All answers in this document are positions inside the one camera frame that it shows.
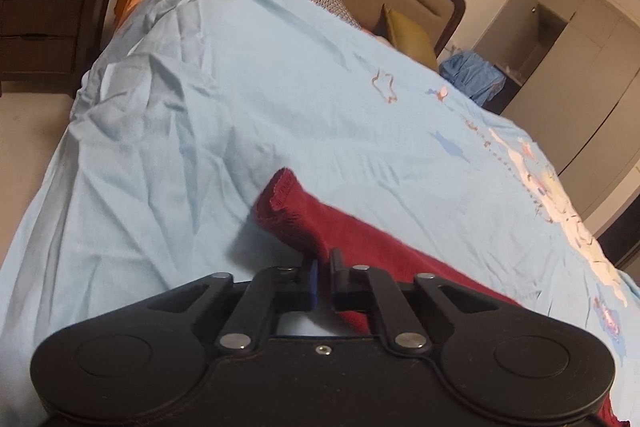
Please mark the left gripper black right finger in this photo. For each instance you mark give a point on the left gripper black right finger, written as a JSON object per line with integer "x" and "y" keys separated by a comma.
{"x": 374, "y": 293}

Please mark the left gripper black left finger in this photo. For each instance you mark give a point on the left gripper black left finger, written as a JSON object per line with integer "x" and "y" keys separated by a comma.
{"x": 272, "y": 293}

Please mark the dark red knit garment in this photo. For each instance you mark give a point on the dark red knit garment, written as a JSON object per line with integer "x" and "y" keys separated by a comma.
{"x": 307, "y": 225}

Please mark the blue clothing pile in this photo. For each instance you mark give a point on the blue clothing pile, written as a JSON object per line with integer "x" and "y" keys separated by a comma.
{"x": 475, "y": 77}

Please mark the light blue cartoon duvet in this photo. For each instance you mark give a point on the light blue cartoon duvet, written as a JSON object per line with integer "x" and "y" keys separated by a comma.
{"x": 194, "y": 106}

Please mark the olive green cushion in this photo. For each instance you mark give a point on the olive green cushion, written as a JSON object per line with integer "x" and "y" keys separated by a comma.
{"x": 407, "y": 37}

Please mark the beige built-in wardrobe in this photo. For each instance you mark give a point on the beige built-in wardrobe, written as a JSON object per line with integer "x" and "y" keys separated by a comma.
{"x": 572, "y": 83}

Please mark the dark wooden nightstand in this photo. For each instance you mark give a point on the dark wooden nightstand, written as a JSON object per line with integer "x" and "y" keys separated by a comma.
{"x": 47, "y": 45}

